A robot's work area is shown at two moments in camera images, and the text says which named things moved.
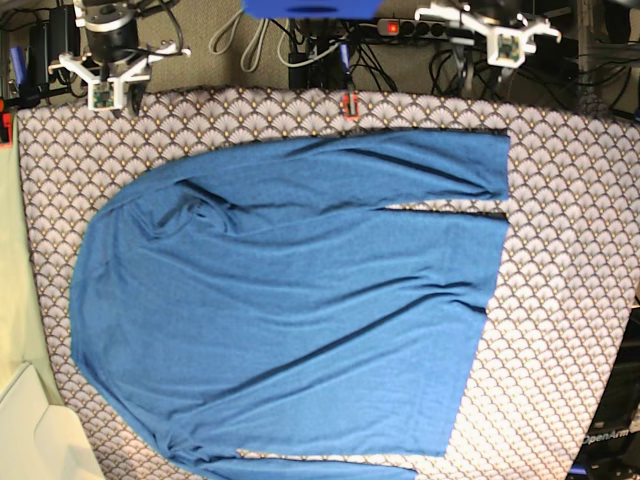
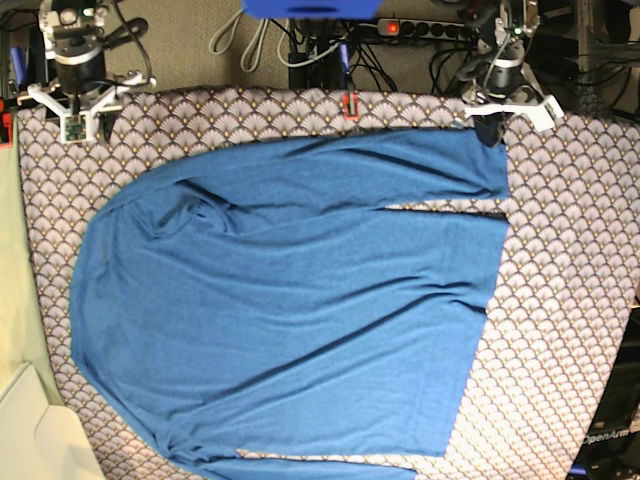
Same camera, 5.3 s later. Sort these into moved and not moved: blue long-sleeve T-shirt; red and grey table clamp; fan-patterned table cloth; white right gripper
Moved: white right gripper
Not moved: blue long-sleeve T-shirt; red and grey table clamp; fan-patterned table cloth
